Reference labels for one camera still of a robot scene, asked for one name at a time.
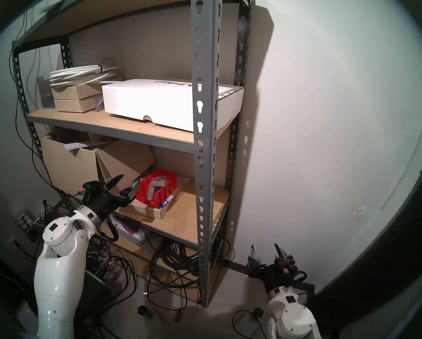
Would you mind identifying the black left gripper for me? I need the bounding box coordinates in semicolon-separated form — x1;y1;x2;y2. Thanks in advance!
79;175;141;219

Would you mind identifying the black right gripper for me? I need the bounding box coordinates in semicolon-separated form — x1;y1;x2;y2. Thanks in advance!
247;243;307;295

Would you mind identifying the clear bag with black part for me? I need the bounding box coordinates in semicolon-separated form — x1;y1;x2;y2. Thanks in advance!
146;181;163;202

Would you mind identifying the red plastic bin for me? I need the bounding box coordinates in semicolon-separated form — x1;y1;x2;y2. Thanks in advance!
136;168;179;209

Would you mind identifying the grey steel rack shelf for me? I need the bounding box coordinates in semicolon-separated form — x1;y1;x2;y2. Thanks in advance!
11;0;255;309

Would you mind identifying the black baseboard strip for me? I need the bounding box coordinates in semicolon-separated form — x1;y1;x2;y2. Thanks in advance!
220;261;250;274

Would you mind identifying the flat brown cardboard box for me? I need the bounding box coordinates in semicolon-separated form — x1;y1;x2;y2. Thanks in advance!
121;178;184;220

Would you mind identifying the pink white package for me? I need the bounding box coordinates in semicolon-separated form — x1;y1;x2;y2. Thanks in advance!
110;216;144;242

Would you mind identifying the large open cardboard box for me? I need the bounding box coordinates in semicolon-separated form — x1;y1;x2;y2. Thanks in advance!
40;128;155;208

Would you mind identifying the white PNY cardboard box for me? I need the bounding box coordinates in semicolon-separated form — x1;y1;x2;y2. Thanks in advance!
102;79;244;132

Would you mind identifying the small brown cardboard box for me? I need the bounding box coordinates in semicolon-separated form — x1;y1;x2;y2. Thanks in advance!
52;83;105;102
54;96;105;113

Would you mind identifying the black floor box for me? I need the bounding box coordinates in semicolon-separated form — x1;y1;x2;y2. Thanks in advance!
84;268;111;307

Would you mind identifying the grey floor device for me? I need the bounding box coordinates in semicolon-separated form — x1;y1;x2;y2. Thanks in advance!
15;303;38;337

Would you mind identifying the black cable bundle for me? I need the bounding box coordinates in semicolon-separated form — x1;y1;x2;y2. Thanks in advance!
146;232;233;309

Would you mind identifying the grey wall power outlet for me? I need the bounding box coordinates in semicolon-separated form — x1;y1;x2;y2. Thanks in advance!
14;209;44;242

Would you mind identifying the white coiled cable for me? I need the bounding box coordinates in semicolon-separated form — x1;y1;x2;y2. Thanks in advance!
49;58;122;87

